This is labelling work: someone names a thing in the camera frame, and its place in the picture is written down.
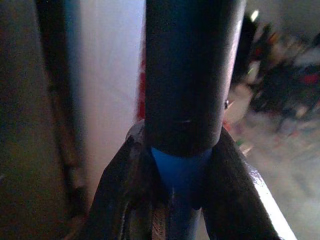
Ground black and blue broom handle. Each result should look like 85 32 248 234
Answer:
143 0 247 240

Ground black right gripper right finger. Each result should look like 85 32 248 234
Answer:
199 126 298 240

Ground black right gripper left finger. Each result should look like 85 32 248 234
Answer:
84 120 173 240

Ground dark wooden door frame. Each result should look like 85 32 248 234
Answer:
34 0 88 218

